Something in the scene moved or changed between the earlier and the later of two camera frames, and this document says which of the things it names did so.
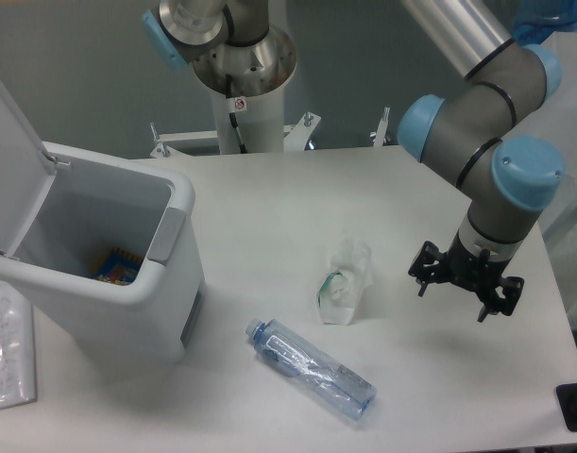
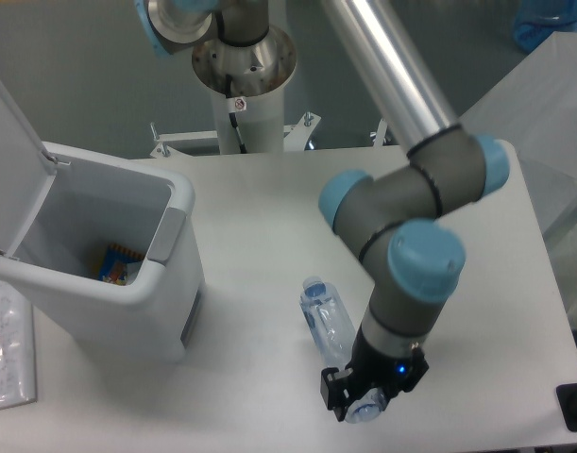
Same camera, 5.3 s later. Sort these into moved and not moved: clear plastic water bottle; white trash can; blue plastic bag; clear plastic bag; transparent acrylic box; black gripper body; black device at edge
Moved: clear plastic water bottle; black gripper body
Not moved: black device at edge; white trash can; clear plastic bag; blue plastic bag; transparent acrylic box
